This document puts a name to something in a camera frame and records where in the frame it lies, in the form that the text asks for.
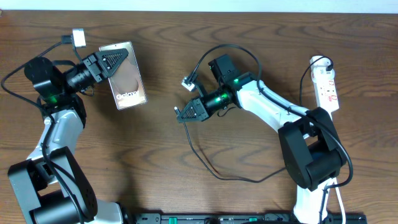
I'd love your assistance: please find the grey Galaxy smartphone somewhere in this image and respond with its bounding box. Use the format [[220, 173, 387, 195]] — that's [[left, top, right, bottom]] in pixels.
[[99, 41, 147, 110]]

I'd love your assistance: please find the white power strip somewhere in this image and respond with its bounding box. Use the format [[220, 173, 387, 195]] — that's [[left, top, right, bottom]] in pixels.
[[310, 55, 340, 117]]

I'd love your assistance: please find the black USB charger cable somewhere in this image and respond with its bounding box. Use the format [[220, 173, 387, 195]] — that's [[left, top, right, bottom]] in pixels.
[[173, 55, 334, 184]]

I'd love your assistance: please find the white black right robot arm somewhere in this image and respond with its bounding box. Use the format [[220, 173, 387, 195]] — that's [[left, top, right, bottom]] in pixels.
[[175, 55, 352, 223]]

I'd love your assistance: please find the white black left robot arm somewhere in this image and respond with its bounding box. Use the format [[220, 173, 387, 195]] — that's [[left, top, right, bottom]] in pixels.
[[7, 49, 135, 223]]

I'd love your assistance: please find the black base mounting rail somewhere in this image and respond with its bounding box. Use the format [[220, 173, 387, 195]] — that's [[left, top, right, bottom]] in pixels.
[[126, 212, 368, 224]]

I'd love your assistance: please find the white power strip cord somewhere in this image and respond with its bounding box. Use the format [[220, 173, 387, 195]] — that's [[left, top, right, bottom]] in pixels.
[[332, 177, 347, 224]]

